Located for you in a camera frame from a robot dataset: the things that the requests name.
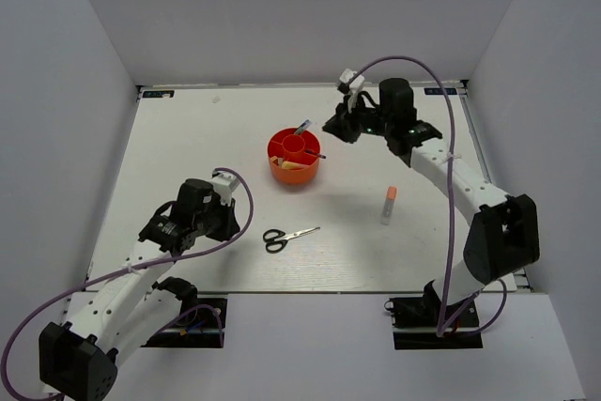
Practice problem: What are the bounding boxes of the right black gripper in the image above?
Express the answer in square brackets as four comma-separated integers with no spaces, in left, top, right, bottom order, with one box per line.
[323,94,393,145]

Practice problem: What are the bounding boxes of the blue gel pen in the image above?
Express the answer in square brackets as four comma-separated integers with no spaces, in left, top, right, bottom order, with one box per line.
[294,119,312,135]

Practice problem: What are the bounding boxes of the blue ballpoint pen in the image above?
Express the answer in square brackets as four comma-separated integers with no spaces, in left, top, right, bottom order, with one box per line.
[304,149,327,160]

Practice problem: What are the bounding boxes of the black handled scissors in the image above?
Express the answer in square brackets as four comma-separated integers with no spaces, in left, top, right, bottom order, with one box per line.
[262,227,319,254]

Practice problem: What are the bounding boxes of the yellow orange highlighter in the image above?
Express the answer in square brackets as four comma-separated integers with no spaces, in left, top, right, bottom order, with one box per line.
[281,161,307,170]

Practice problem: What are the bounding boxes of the orange capped glue stick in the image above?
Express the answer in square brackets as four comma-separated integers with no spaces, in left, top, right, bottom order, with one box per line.
[380,186,397,225]

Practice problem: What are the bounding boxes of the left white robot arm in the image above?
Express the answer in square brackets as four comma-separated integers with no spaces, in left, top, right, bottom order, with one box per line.
[39,171,240,400]

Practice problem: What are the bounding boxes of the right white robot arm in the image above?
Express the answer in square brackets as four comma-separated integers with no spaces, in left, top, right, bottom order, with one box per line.
[323,78,540,325]

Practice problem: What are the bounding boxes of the orange round desk organizer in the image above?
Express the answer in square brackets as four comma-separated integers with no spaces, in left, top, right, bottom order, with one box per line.
[267,128,321,185]

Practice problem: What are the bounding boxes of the right blue corner label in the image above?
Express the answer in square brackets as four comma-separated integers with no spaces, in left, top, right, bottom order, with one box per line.
[424,87,457,96]

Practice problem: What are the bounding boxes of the blue corner label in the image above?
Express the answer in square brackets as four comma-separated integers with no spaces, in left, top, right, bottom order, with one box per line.
[424,87,457,96]
[142,90,175,99]

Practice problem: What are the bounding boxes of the left blue corner label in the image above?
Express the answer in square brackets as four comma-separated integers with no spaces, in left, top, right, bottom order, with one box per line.
[142,90,175,99]

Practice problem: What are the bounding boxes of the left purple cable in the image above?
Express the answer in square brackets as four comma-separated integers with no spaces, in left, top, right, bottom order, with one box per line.
[0,166,255,401]

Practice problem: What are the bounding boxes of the purple cable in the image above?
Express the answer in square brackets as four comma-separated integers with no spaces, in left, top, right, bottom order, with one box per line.
[349,54,508,337]
[0,166,255,401]

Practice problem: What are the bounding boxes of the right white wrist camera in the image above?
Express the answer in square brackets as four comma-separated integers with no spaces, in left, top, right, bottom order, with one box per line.
[336,69,365,100]

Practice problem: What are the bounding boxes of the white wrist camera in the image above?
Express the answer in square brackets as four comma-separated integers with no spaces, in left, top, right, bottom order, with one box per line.
[336,69,365,100]
[209,169,239,205]

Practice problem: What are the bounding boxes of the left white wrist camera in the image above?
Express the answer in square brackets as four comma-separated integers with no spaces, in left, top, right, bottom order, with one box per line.
[209,169,239,205]

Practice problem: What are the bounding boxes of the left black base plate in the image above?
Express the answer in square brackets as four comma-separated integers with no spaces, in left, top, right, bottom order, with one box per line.
[144,297,228,349]

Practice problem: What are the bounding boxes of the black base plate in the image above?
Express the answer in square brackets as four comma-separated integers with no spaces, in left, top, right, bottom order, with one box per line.
[144,297,228,349]
[383,297,484,351]

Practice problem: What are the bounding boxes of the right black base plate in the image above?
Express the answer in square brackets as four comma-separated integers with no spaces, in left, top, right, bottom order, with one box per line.
[383,297,484,351]

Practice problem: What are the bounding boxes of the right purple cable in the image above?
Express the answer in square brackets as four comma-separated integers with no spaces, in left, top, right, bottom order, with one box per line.
[349,54,508,337]

